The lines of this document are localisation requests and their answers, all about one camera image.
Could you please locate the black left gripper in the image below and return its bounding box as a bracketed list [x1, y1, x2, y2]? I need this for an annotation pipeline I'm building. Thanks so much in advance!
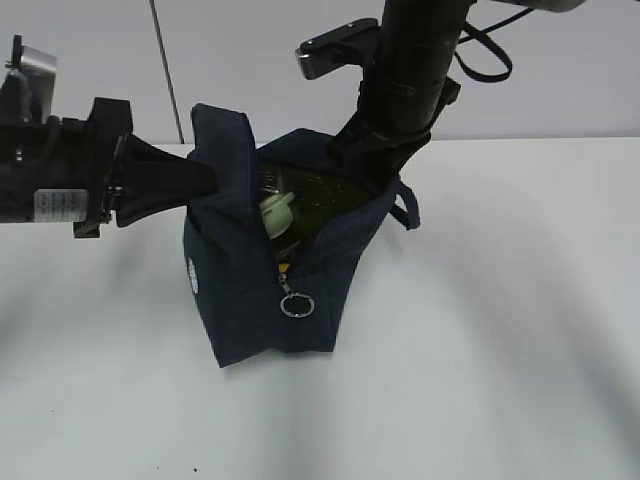
[73, 97, 217, 239]

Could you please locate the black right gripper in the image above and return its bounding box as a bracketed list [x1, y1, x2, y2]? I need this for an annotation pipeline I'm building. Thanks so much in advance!
[327, 109, 431, 173]

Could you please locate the green lidded lunch box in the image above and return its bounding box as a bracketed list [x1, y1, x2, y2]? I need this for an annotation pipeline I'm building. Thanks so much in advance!
[259, 192, 298, 240]

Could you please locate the silver zipper pull ring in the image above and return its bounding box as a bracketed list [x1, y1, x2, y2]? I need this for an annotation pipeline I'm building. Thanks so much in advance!
[277, 272, 316, 319]

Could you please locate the dark blue zip bag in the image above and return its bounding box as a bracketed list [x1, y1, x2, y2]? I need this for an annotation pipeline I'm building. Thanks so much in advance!
[183, 103, 420, 367]

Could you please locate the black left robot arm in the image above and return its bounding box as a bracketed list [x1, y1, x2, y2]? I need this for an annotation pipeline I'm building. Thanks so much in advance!
[1, 72, 217, 238]

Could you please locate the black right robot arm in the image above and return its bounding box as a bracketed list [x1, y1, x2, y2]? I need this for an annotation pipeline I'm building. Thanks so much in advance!
[328, 0, 472, 169]

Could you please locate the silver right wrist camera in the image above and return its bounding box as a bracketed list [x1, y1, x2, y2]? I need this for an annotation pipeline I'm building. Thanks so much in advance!
[295, 18, 380, 80]

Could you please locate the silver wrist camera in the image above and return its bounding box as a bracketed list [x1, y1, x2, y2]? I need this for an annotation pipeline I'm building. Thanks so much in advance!
[1, 34, 57, 124]
[295, 18, 380, 80]

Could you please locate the black strap cable loop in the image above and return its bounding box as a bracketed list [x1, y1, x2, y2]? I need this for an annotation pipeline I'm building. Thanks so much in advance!
[452, 19, 514, 84]

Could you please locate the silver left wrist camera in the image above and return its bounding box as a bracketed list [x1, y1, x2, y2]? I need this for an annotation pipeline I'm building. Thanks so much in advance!
[1, 34, 57, 124]

